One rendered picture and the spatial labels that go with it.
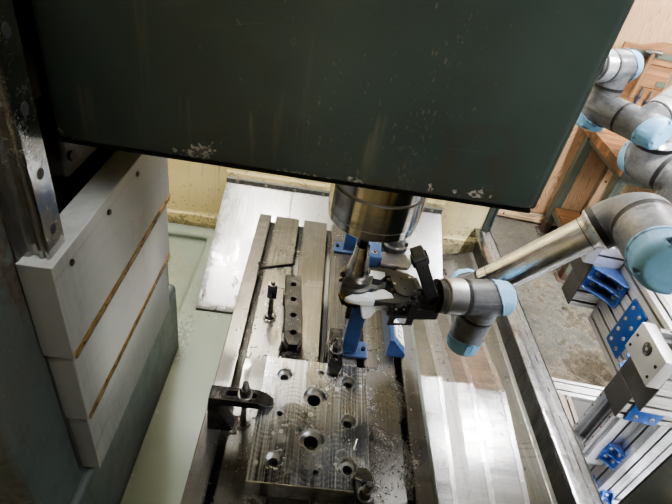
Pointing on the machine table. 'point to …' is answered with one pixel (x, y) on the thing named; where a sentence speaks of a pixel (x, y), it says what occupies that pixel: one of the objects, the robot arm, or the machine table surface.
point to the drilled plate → (257, 474)
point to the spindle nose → (374, 213)
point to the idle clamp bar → (291, 341)
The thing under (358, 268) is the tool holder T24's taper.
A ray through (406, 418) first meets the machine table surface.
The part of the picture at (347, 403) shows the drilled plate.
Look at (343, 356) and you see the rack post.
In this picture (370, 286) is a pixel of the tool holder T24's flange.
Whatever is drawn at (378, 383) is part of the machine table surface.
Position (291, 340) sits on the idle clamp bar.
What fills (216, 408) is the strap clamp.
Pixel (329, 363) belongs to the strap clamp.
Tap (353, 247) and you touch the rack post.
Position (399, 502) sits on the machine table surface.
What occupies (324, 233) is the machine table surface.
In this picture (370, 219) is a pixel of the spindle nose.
